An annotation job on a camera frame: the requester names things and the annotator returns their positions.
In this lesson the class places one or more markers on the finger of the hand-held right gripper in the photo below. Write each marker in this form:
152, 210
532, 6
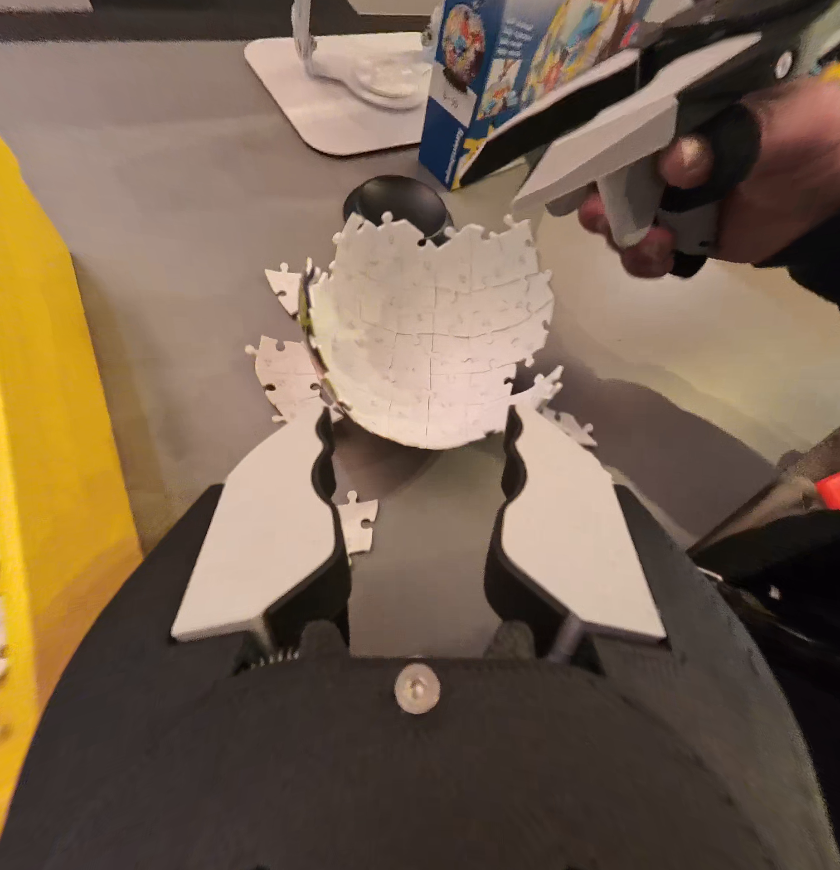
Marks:
617, 136
576, 95

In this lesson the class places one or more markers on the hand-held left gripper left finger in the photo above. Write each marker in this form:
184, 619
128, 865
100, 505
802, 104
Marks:
263, 544

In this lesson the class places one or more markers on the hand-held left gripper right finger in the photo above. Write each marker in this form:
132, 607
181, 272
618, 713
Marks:
576, 544

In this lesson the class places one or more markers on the white single puzzle piece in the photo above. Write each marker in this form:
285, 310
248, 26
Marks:
357, 523

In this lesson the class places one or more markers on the white double puzzle piece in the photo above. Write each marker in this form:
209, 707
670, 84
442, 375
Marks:
573, 428

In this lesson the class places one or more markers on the partly built puzzle ball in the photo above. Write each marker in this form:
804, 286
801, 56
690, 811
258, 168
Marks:
433, 326

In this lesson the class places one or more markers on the person's right forearm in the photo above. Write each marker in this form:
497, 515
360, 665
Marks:
834, 272

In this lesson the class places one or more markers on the blue puzzle box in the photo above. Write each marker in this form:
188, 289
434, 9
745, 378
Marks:
501, 75

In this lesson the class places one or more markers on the black round ball stand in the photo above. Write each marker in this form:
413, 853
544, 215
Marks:
399, 200

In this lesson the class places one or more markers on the person's right hand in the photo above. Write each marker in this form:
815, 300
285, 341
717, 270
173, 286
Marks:
800, 156

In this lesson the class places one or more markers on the person's black clothing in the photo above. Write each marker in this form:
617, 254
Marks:
800, 646

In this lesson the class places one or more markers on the white flat stand base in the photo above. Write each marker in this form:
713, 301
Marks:
324, 102

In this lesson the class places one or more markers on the large yellow plastic bin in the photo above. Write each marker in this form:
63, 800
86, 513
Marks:
46, 408

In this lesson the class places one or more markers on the red clip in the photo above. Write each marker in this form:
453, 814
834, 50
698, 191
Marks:
838, 488

